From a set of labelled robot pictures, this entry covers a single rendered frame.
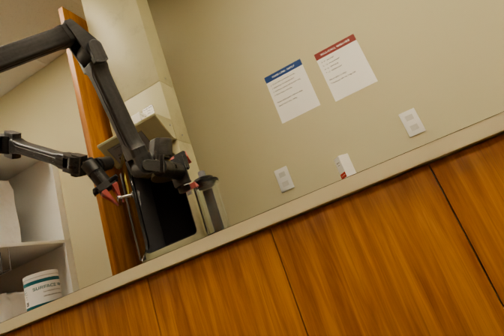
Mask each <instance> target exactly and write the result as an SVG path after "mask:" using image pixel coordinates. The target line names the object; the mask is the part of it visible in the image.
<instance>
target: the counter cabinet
mask: <svg viewBox="0 0 504 336"><path fill-rule="evenodd" d="M2 336H504V133H502V134H500V135H498V136H495V137H492V138H490V139H487V140H485V141H483V142H480V143H477V144H475V145H472V146H470V147H468V148H465V149H463V150H460V151H457V152H455V153H453V154H450V155H448V156H445V157H442V158H440V159H438V160H435V161H433V162H431V163H428V164H425V165H424V166H420V167H418V168H416V169H413V170H410V171H409V172H405V173H403V174H401V175H398V176H395V177H394V178H390V179H389V180H386V181H383V182H381V183H379V184H375V185H374V186H371V187H368V188H366V189H364V190H360V191H359V192H356V193H354V194H351V195H349V196H346V197H344V198H342V199H339V200H336V201H334V202H331V203H329V204H327V205H324V206H321V207H319V208H316V209H314V210H312V211H309V212H307V213H304V214H301V215H299V216H297V217H294V218H292V219H289V220H286V221H284V222H282V223H279V224H277V225H274V226H272V227H269V228H268V229H264V230H262V231H260V232H257V233H254V234H253V235H249V236H247V237H245V238H242V239H239V240H238V241H234V242H232V243H230V244H227V245H225V246H223V247H219V248H218V249H215V250H212V251H210V252H208V253H204V254H203V255H200V256H197V257H195V258H193V259H190V260H188V261H186V262H183V263H180V264H178V265H175V266H173V267H171V268H168V269H165V270H163V271H160V272H158V273H156V274H153V275H150V276H148V277H145V278H143V279H141V280H138V281H136V282H133V283H130V284H128V285H126V286H123V287H121V288H118V289H115V290H113V291H111V292H108V293H106V294H104V295H101V296H98V297H97V298H93V299H91V300H89V301H86V302H83V303H82V304H78V305H76V306H74V307H71V308H68V309H67V310H63V311H62V312H59V313H56V314H54V315H52V316H48V317H47V318H44V319H41V320H39V321H37V322H33V323H32V324H29V325H27V326H24V327H22V328H19V329H17V330H15V331H12V332H9V333H7V334H4V335H2Z"/></svg>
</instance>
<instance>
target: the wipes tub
mask: <svg viewBox="0 0 504 336"><path fill-rule="evenodd" d="M22 281H23V287H24V293H25V304H26V310H27V311H30V310H32V309H35V308H37V307H40V306H41V305H45V304H46V303H49V302H51V301H54V300H56V299H59V298H61V297H62V291H61V286H60V280H59V272H58V269H50V270H46V271H40V272H38V273H34V274H30V275H29V276H26V277H24V278H23V279H22Z"/></svg>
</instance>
